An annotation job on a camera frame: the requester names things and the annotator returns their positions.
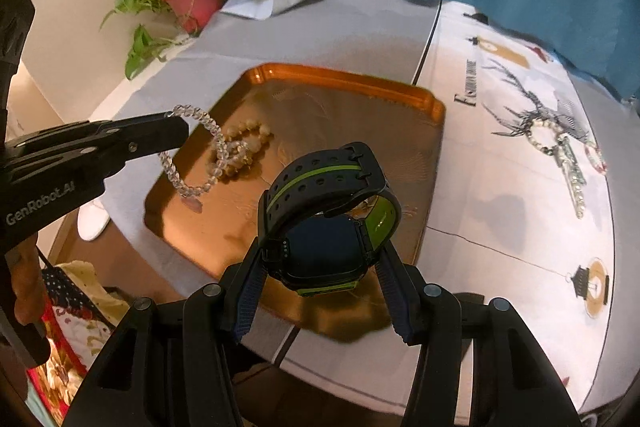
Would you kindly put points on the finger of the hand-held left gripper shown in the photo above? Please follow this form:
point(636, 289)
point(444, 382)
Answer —
point(150, 146)
point(150, 124)

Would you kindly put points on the grey cloth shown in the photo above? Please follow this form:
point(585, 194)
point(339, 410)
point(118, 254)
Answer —
point(325, 22)

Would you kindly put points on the white round device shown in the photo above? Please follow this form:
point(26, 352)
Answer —
point(92, 221)

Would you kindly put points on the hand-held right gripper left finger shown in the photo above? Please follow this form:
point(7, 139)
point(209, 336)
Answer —
point(247, 302)

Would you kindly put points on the black and green smartwatch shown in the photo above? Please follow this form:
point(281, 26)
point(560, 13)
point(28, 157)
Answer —
point(320, 172)

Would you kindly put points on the orange metal tray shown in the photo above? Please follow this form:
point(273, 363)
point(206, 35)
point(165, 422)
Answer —
point(310, 107)

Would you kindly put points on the person's left hand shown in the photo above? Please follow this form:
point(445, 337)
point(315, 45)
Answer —
point(27, 279)

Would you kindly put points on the red patterned cloth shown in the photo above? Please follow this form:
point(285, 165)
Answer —
point(75, 307)

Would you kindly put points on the white printed tablecloth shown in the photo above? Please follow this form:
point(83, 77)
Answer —
point(475, 207)

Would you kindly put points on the potted green plant red pot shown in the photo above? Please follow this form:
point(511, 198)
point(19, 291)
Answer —
point(195, 2)

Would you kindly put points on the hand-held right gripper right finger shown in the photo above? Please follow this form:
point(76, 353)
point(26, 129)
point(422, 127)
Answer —
point(397, 307)

